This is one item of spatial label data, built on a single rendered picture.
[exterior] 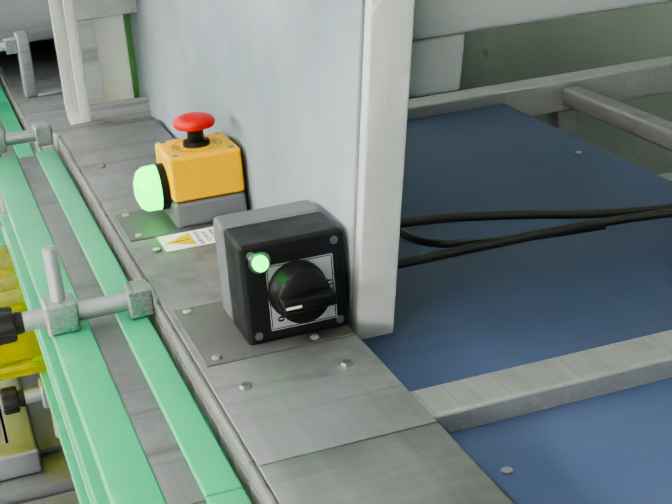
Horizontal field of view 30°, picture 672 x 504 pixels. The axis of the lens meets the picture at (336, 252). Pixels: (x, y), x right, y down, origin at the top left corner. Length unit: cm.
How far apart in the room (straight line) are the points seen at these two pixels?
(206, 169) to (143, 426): 36
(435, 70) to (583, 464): 30
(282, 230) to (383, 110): 13
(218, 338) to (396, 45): 27
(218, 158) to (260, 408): 39
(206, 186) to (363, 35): 39
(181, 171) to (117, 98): 50
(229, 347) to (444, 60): 26
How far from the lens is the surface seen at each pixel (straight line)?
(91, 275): 117
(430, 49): 91
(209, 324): 98
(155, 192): 119
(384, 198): 90
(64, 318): 104
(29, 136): 162
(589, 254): 113
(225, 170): 119
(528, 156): 141
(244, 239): 92
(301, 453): 79
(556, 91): 166
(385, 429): 81
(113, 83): 166
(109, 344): 103
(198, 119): 119
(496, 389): 86
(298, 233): 92
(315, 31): 93
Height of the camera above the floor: 103
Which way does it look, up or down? 17 degrees down
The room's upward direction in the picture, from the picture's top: 101 degrees counter-clockwise
